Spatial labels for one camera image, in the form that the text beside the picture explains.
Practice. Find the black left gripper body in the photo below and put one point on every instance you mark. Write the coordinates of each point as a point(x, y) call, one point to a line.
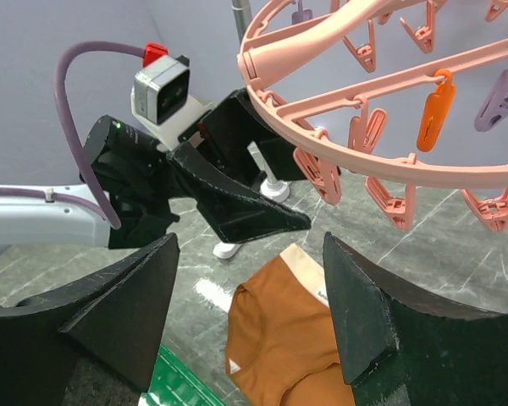
point(141, 181)

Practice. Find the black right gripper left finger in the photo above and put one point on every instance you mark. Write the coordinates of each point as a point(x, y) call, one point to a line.
point(93, 341)

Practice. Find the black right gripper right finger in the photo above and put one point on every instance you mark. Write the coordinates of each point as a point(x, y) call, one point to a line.
point(400, 344)

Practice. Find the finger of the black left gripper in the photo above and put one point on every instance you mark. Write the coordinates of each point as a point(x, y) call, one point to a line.
point(231, 127)
point(236, 213)

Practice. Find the orange underwear with cream waistband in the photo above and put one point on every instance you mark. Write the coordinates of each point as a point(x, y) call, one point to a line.
point(281, 348)

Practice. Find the pink round clip hanger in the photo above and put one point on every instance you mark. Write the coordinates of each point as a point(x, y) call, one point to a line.
point(347, 82)

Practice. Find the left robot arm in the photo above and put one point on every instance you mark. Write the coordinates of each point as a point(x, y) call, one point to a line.
point(65, 214)

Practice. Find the metal clothes rack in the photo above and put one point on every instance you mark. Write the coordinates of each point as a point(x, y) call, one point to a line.
point(270, 187)

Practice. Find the green plastic tray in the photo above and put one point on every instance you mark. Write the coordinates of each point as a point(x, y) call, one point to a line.
point(173, 384)

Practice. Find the orange clothes peg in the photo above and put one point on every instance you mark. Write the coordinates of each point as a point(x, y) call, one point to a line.
point(436, 109)

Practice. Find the purple clothes peg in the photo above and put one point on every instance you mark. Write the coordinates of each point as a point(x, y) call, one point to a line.
point(495, 106)

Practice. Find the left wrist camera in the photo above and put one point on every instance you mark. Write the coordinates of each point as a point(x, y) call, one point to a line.
point(161, 101)

